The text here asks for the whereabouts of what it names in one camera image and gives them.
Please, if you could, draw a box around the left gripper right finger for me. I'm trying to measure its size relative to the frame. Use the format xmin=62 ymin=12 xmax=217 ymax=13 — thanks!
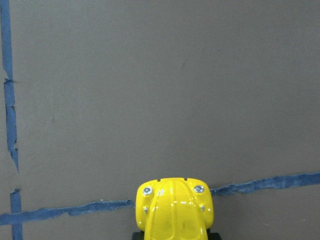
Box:
xmin=207 ymin=232 xmax=222 ymax=240

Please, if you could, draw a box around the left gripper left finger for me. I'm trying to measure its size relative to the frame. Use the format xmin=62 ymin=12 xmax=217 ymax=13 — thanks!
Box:
xmin=131 ymin=231 xmax=145 ymax=240

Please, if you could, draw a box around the yellow beetle toy car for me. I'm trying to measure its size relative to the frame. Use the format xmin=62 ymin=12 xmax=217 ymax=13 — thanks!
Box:
xmin=135 ymin=177 xmax=214 ymax=240

